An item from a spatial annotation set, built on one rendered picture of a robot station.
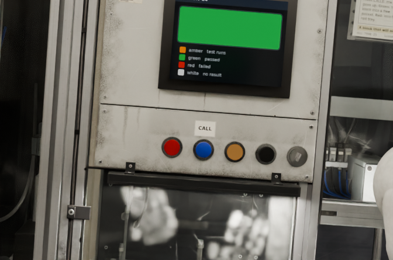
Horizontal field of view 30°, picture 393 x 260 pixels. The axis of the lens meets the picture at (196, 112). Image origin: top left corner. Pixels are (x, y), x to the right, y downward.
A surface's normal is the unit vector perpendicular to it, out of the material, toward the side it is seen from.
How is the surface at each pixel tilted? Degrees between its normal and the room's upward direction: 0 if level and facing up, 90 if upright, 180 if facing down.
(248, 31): 90
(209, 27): 90
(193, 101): 90
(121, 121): 90
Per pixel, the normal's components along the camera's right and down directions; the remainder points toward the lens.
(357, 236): 0.04, 0.06
